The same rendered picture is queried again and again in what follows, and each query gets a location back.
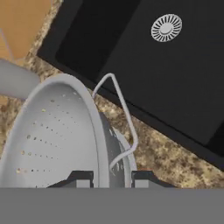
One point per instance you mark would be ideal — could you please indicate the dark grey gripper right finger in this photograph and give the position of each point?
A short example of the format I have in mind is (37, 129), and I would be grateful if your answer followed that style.
(145, 177)

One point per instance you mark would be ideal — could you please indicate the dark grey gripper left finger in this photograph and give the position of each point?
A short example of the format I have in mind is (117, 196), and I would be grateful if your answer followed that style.
(78, 177)

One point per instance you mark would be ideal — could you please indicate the grey metal colander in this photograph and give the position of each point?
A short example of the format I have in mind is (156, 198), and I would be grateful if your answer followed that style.
(58, 131)

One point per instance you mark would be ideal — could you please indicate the black sink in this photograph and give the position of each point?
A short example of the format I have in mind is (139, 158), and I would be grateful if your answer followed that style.
(151, 75)

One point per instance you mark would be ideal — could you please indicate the grey faucet spout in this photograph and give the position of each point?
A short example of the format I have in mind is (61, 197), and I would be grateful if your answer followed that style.
(14, 78)

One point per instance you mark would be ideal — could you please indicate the silver sink drain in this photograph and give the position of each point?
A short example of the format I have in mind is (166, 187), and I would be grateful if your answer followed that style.
(166, 28)

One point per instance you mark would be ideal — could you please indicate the light wooden cupboard door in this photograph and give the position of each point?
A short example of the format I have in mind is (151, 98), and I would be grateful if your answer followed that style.
(20, 26)

